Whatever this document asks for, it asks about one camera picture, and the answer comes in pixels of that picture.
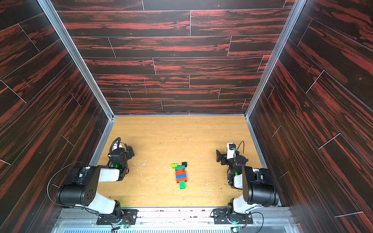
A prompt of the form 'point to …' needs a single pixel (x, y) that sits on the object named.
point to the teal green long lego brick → (181, 167)
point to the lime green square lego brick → (173, 165)
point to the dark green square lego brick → (182, 185)
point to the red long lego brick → (181, 179)
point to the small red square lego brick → (180, 171)
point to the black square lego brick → (184, 163)
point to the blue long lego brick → (180, 176)
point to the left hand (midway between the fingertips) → (123, 148)
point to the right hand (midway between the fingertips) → (228, 149)
